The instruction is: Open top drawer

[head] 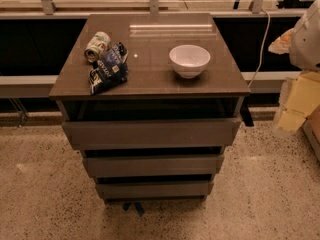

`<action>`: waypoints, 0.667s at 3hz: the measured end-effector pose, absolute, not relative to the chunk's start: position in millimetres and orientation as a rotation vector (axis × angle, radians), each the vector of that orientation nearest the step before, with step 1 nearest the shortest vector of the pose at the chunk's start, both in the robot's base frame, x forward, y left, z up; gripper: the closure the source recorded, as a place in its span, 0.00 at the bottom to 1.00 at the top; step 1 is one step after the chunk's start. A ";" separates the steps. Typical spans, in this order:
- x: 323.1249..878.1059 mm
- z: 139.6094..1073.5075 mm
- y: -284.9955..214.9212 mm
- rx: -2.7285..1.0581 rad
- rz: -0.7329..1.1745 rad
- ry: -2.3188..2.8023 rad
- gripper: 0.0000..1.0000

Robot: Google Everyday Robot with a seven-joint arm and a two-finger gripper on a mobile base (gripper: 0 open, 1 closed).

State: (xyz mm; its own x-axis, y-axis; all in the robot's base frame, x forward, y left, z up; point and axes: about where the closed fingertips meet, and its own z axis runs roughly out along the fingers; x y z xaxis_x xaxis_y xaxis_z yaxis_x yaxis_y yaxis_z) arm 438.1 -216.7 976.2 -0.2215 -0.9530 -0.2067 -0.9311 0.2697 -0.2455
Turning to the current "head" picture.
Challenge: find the metal railing frame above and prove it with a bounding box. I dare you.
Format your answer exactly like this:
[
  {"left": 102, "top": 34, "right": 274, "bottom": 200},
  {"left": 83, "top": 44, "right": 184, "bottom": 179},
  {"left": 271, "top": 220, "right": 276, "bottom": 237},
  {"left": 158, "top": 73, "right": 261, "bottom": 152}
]
[{"left": 0, "top": 0, "right": 320, "bottom": 16}]

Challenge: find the white cable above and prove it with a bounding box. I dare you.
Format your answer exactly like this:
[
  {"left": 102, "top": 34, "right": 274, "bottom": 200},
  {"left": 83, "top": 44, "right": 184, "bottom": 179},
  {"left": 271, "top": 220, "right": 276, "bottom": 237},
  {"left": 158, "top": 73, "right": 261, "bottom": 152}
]
[{"left": 247, "top": 7, "right": 272, "bottom": 89}]

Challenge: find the grey top drawer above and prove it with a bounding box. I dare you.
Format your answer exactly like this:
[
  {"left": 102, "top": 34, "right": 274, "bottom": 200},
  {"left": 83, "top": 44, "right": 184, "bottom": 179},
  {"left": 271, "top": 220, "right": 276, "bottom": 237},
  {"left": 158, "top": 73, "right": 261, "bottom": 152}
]
[{"left": 62, "top": 118, "right": 240, "bottom": 150}]

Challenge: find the white bowl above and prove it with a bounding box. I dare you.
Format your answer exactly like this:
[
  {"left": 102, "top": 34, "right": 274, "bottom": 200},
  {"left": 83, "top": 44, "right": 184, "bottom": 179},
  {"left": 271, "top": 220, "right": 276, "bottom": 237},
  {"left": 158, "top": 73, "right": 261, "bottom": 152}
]
[{"left": 169, "top": 45, "right": 211, "bottom": 79}]

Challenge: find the grey drawer cabinet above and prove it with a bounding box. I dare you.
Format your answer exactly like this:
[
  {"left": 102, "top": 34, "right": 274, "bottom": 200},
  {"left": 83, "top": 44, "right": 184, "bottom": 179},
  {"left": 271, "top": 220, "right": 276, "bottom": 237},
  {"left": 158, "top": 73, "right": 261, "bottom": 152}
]
[{"left": 48, "top": 12, "right": 252, "bottom": 204}]

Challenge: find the green white drink can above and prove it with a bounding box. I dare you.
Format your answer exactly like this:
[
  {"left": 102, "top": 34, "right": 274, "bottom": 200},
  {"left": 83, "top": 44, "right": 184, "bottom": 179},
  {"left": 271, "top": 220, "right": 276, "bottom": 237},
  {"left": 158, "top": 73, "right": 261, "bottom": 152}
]
[{"left": 84, "top": 31, "right": 111, "bottom": 63}]

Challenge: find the blue chip bag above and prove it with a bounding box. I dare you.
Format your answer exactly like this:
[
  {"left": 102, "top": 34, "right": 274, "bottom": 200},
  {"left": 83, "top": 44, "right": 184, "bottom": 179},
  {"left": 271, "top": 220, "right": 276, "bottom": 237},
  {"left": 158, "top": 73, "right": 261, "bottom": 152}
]
[{"left": 89, "top": 42, "right": 128, "bottom": 95}]

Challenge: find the grey drawer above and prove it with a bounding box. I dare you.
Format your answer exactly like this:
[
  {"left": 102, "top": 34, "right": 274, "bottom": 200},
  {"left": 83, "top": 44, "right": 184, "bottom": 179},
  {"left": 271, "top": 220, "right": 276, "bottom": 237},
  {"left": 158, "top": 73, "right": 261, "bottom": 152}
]
[
  {"left": 83, "top": 155, "right": 224, "bottom": 178},
  {"left": 96, "top": 181, "right": 213, "bottom": 199},
  {"left": 62, "top": 118, "right": 240, "bottom": 150}
]

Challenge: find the grey middle drawer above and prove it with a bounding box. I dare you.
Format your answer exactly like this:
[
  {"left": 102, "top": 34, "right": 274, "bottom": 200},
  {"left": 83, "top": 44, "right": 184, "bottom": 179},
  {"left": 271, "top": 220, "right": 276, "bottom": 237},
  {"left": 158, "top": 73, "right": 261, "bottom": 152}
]
[{"left": 83, "top": 155, "right": 224, "bottom": 178}]

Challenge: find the grey bottom drawer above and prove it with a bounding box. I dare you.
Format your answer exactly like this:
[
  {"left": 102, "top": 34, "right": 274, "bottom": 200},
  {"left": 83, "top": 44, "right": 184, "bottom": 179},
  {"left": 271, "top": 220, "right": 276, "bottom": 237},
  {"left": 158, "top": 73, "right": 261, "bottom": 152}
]
[{"left": 96, "top": 181, "right": 213, "bottom": 199}]

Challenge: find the blue tape cross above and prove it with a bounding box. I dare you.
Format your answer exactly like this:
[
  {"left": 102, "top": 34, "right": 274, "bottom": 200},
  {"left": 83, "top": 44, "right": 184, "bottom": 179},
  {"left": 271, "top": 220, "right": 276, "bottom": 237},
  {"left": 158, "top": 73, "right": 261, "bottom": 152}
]
[{"left": 122, "top": 202, "right": 145, "bottom": 217}]

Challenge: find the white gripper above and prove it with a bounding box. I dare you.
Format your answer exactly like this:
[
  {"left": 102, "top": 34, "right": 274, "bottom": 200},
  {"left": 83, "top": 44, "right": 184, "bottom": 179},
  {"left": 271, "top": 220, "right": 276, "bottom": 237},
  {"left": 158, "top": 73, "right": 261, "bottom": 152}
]
[{"left": 268, "top": 0, "right": 320, "bottom": 137}]

